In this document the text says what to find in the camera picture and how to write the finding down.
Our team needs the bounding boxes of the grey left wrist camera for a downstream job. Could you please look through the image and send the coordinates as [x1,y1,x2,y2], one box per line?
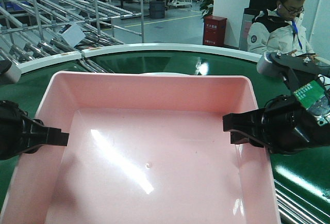
[1,60,22,85]

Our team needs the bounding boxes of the green circuit board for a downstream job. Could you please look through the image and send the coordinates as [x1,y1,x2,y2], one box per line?
[293,80,325,109]

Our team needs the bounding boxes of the pink plastic bin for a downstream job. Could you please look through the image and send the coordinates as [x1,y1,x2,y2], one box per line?
[1,72,281,223]

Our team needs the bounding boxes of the seated man white jacket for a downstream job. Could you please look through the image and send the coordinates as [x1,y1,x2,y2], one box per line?
[247,0,321,65]

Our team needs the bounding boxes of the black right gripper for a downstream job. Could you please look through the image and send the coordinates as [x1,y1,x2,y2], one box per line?
[222,95,329,155]

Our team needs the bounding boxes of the white outer conveyor rim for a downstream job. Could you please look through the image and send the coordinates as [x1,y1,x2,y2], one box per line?
[17,43,261,74]

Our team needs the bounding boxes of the red fire extinguisher cabinet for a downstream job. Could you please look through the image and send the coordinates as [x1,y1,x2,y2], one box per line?
[203,15,227,47]

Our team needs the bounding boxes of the grey stacked crates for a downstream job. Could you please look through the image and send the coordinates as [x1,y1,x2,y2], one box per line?
[149,1,165,19]

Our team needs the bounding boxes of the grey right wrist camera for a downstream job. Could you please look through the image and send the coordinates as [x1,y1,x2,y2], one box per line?
[256,51,280,77]

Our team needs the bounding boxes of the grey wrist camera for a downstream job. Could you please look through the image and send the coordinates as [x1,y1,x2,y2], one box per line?
[1,60,22,85]
[256,51,280,77]

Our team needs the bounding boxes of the metal roller rack shelf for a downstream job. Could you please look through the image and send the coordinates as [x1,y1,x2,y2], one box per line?
[0,0,145,66]

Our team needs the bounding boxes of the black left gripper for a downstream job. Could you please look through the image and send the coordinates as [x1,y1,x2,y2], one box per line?
[1,100,69,160]

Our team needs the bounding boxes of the steel conveyor rollers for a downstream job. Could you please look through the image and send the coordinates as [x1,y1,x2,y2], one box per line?
[274,179,329,223]

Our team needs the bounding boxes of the white box on rack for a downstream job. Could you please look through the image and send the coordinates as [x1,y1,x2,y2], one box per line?
[58,22,86,47]

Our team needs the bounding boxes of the green conveyor belt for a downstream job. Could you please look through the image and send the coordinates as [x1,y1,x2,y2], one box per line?
[1,50,329,213]

